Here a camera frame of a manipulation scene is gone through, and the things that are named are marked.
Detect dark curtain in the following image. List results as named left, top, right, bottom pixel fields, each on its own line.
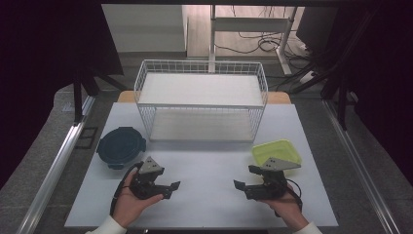
left=0, top=0, right=125, bottom=190
left=337, top=0, right=413, bottom=187

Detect round dark blue lidded container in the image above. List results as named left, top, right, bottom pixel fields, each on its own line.
left=95, top=126, right=148, bottom=171

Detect dark box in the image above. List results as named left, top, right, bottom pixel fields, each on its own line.
left=295, top=6, right=343, bottom=56

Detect black floor cables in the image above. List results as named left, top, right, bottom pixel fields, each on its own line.
left=215, top=5, right=314, bottom=60

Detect white metal desk frame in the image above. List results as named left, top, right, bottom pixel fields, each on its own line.
left=208, top=4, right=298, bottom=77

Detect wooden table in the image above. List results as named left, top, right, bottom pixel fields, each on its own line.
left=116, top=90, right=292, bottom=105

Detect white wire shelf rack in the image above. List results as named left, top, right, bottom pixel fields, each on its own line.
left=133, top=58, right=270, bottom=144

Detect black floor bracket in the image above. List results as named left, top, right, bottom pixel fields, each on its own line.
left=74, top=126, right=99, bottom=151

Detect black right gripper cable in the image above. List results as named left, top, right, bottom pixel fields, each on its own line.
left=274, top=177, right=304, bottom=218

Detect aluminium rail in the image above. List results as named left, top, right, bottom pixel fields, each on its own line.
left=16, top=95, right=97, bottom=234
left=322, top=98, right=402, bottom=234

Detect black metal stand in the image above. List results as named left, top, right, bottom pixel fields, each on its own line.
left=289, top=6, right=382, bottom=132
left=71, top=63, right=129, bottom=127

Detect white power strip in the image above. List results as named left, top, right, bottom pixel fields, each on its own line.
left=299, top=70, right=318, bottom=84

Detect green rectangular plastic container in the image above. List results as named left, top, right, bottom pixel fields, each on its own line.
left=251, top=138, right=303, bottom=168

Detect person's left hand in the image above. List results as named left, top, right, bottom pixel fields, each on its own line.
left=111, top=170, right=166, bottom=229

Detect person's right hand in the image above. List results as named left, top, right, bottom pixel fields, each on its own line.
left=257, top=182, right=310, bottom=232

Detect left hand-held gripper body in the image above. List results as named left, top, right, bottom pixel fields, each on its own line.
left=130, top=156, right=168, bottom=200

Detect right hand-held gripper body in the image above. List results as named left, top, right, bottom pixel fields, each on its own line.
left=244, top=157, right=302, bottom=201

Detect white cabinet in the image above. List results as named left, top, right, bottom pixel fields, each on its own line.
left=100, top=4, right=189, bottom=54

